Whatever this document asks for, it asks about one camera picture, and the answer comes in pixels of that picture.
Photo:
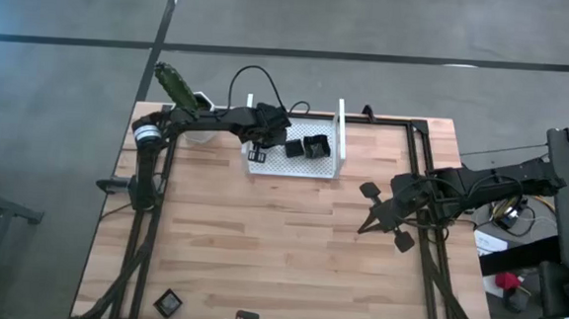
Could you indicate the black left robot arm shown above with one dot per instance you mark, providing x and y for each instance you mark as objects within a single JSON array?
[{"x": 208, "y": 118}]

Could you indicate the white planter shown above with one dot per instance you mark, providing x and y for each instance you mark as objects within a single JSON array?
[{"x": 199, "y": 137}]

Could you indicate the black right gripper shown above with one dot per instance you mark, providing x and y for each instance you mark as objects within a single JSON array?
[{"x": 405, "y": 201}]

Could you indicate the red object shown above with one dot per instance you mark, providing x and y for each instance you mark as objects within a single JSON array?
[{"x": 507, "y": 280}]

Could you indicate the green cactus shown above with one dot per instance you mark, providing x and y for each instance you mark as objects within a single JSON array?
[{"x": 175, "y": 86}]

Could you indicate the black case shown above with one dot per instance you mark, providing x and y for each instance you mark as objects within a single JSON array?
[{"x": 563, "y": 290}]

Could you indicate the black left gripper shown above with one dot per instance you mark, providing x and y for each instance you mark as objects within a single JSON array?
[{"x": 266, "y": 136}]

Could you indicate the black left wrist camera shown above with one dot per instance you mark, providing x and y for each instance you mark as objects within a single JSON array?
[{"x": 272, "y": 114}]

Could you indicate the white perforated metal tray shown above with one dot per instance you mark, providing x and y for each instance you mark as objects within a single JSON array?
[{"x": 294, "y": 167}]

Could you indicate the white paper sheet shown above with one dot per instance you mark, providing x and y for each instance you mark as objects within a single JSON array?
[{"x": 489, "y": 241}]

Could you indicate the black square mini plate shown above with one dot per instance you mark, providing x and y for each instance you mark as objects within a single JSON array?
[{"x": 168, "y": 303}]

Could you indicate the black clamp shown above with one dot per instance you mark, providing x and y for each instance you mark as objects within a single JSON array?
[{"x": 367, "y": 112}]

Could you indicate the black aluminium table frame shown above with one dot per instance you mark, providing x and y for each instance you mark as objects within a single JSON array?
[{"x": 419, "y": 126}]

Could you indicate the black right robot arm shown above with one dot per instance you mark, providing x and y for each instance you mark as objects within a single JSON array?
[{"x": 511, "y": 180}]

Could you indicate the black board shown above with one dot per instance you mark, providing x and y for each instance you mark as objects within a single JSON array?
[{"x": 521, "y": 255}]

